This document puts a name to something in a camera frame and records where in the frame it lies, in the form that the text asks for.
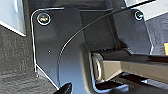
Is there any round base bolt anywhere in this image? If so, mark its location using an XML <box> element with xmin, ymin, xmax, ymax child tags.
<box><xmin>133</xmin><ymin>10</ymin><xmax>144</xmax><ymax>21</ymax></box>
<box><xmin>37</xmin><ymin>12</ymin><xmax>51</xmax><ymax>26</ymax></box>

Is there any black torso strut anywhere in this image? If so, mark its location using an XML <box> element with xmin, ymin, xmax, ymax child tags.
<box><xmin>113</xmin><ymin>71</ymin><xmax>168</xmax><ymax>89</ymax></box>

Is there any white wardrobe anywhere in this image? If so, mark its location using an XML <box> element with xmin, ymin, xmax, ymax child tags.
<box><xmin>125</xmin><ymin>0</ymin><xmax>168</xmax><ymax>22</ymax></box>

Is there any thin black base cable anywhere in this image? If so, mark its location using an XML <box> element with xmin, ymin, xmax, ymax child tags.
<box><xmin>55</xmin><ymin>0</ymin><xmax>168</xmax><ymax>88</ymax></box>

